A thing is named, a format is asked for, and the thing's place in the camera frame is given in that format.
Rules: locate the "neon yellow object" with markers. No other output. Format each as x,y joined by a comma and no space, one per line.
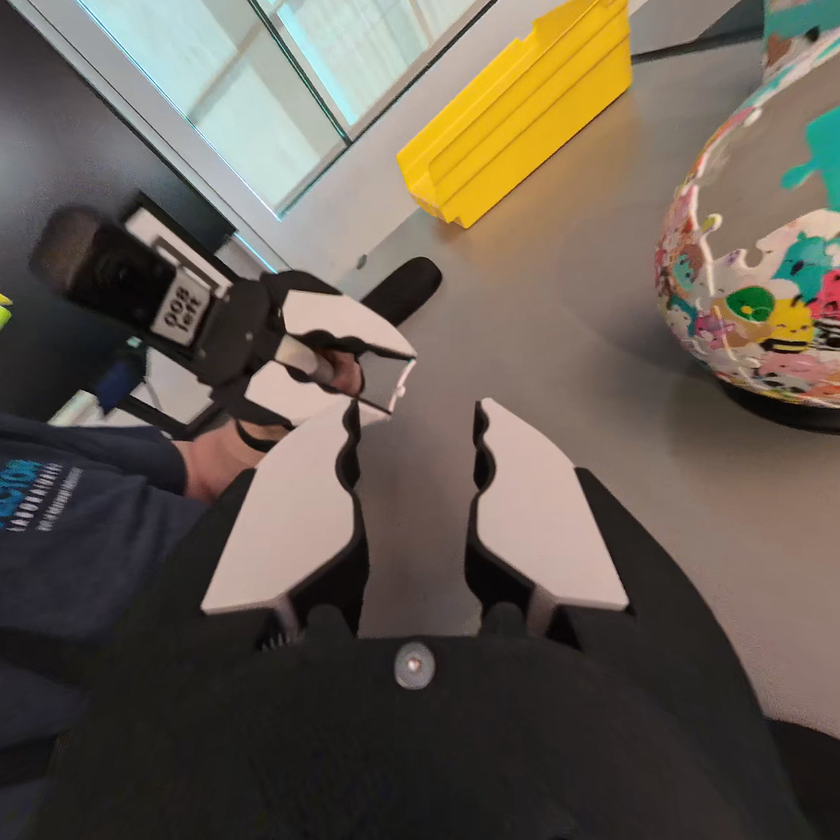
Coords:
4,315

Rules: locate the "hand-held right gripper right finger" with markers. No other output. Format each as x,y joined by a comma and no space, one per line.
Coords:
544,525

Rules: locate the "black ball stand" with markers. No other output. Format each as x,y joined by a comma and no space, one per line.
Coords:
774,410

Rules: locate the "black chair armrest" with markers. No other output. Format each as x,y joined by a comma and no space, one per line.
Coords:
407,289

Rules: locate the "person's left forearm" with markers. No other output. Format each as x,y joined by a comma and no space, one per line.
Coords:
197,472

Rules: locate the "colourful puzzle box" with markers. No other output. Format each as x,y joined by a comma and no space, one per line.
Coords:
800,26

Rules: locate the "yellow plastic bin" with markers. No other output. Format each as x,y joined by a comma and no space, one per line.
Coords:
525,111

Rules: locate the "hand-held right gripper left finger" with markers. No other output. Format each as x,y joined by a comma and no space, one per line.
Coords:
289,525

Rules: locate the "person's left hand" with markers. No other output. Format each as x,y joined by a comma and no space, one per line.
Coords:
346,373

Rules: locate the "glass window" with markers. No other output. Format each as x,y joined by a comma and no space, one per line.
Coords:
262,79

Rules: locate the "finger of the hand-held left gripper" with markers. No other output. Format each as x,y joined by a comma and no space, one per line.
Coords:
341,315
387,384

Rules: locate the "colourful puzzle ball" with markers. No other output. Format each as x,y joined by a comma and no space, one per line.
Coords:
754,315

